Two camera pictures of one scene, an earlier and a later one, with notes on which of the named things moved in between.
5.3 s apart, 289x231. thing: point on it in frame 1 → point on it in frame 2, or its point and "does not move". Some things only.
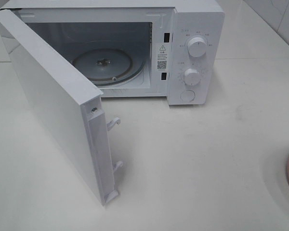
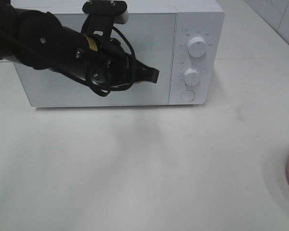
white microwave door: x=73 y=106 → x=153 y=35
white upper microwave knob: x=196 y=47 does not move
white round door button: x=187 y=95 does not move
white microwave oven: x=137 y=48 does not move
